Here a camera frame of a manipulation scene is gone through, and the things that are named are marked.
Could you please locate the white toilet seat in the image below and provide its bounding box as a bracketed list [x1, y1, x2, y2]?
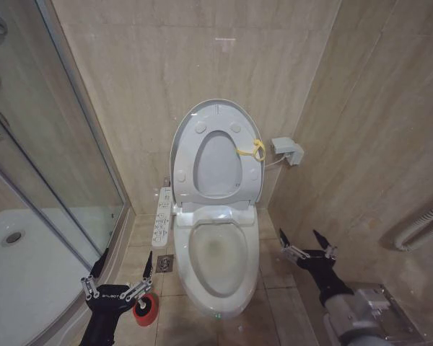
[170, 114, 265, 203]

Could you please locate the grey wall power box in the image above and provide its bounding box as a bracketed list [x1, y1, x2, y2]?
[270, 136, 305, 167]

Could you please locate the white toilet lid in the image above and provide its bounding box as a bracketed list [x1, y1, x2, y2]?
[169, 97, 268, 214]

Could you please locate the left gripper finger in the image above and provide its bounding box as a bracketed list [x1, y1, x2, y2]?
[80, 247, 110, 301]
[120, 250, 154, 302]

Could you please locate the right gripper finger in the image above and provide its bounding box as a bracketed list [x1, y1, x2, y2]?
[312, 229, 338, 261]
[279, 227, 310, 260]

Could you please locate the white toilet bowl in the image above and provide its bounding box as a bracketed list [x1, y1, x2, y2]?
[172, 204, 261, 321]

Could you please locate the white bidet control panel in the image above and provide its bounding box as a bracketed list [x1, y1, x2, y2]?
[151, 185, 174, 250]

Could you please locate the metal toilet paper holder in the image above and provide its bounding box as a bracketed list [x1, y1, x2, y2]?
[349, 282, 426, 344]

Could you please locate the yellow strap loop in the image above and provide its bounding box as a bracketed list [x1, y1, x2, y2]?
[235, 139, 267, 162]

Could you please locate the glass shower enclosure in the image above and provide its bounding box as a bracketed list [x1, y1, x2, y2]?
[0, 0, 131, 262]

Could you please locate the red toilet brush holder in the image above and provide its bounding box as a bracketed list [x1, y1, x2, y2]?
[132, 292, 161, 328]

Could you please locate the white shower tray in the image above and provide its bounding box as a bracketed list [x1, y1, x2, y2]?
[0, 210, 108, 346]

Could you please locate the metal floor drain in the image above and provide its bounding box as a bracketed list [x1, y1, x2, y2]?
[157, 254, 175, 274]

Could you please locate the white power cable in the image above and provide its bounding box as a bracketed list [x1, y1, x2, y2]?
[262, 152, 289, 171]

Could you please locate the white toilet brush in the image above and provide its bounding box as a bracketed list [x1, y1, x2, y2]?
[136, 293, 153, 314]

